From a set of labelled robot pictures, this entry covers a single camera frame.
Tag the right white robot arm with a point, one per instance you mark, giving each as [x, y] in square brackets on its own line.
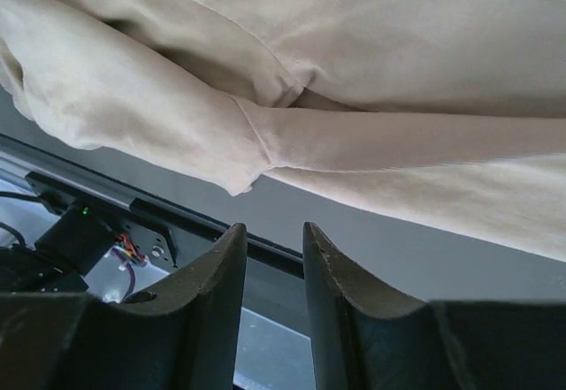
[62, 256]

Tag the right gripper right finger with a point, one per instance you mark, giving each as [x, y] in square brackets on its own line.
[366, 334]

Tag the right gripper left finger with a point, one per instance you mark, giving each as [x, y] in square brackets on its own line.
[180, 333]

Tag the beige t shirt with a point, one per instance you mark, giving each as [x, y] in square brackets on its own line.
[445, 113]

